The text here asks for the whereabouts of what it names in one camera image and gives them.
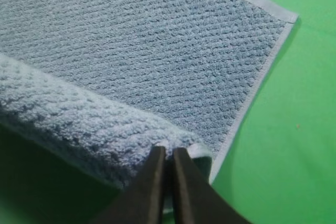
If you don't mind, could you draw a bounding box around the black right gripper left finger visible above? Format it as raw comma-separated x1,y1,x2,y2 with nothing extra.
90,146,165,223

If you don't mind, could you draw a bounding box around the blue waffle-weave towel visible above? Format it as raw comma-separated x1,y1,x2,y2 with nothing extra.
1,0,298,188

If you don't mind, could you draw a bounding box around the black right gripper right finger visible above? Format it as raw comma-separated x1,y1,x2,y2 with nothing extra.
172,148,249,224

